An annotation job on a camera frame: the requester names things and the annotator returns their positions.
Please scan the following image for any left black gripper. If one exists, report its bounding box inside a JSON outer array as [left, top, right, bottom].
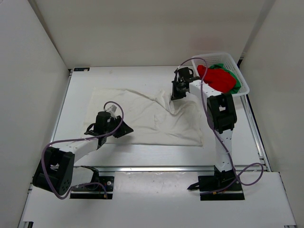
[[104, 115, 133, 138]]

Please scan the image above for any white t-shirt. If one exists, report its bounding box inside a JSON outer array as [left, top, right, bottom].
[[80, 88, 204, 146]]

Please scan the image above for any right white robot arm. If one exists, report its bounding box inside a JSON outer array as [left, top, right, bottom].
[[171, 67, 237, 172]]

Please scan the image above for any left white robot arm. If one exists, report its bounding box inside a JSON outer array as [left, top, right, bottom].
[[32, 111, 133, 199]]

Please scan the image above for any white plastic basket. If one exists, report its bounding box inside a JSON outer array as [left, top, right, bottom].
[[191, 52, 251, 98]]

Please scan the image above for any green t-shirt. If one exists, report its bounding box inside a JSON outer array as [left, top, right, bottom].
[[210, 63, 241, 94]]

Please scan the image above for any red t-shirt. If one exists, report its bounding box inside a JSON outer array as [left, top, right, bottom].
[[197, 65, 229, 93]]

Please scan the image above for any black label sticker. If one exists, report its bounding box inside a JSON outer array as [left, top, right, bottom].
[[73, 67, 90, 72]]

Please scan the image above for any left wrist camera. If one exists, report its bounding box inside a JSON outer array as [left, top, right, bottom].
[[106, 105, 117, 117]]

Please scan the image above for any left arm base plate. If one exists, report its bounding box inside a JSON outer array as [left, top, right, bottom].
[[70, 166, 114, 200]]

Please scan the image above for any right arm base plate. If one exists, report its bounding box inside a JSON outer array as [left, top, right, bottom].
[[187, 166, 245, 201]]

